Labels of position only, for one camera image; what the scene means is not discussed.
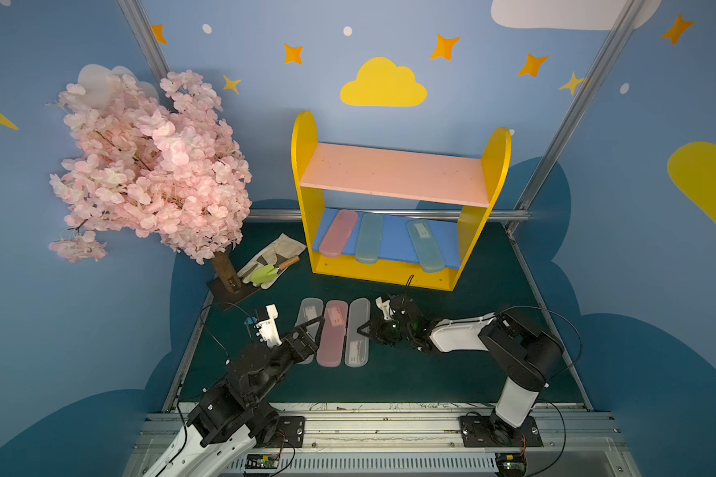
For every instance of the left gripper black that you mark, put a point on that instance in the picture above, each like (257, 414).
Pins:
(298, 340)

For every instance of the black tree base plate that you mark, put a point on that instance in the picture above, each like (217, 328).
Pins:
(223, 296)

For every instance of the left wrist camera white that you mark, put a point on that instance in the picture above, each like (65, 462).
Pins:
(262, 327)

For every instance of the white pencil case with label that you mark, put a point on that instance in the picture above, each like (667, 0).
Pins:
(357, 345)

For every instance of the teal pencil case with label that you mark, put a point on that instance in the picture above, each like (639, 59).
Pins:
(426, 246)

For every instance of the green garden trowel wooden handle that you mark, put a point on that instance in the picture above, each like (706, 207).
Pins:
(269, 274)

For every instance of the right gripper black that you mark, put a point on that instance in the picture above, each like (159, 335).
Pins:
(388, 328)

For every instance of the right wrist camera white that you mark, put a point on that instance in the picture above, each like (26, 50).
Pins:
(384, 305)

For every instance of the white work glove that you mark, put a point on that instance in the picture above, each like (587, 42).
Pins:
(275, 253)

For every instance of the pink blossom tree crown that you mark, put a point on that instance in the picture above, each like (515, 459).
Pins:
(174, 172)

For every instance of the yellow shelf unit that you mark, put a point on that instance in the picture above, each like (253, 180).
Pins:
(472, 184)

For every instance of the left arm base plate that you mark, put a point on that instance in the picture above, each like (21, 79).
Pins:
(288, 429)

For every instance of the green pencil case lower shelf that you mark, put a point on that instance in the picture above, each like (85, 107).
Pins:
(369, 240)

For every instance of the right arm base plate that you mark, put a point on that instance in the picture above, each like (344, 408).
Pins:
(482, 432)

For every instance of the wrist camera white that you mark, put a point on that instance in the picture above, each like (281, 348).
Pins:
(384, 305)
(262, 327)

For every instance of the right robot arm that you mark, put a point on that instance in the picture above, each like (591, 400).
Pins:
(525, 351)

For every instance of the brown tree trunk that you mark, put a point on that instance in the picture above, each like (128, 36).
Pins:
(226, 272)

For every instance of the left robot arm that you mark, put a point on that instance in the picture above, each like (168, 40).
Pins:
(234, 415)

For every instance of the clear white pencil case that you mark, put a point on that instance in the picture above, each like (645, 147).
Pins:
(310, 307)

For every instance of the pink pencil case shelf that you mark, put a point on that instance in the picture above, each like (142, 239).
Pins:
(330, 351)
(340, 226)

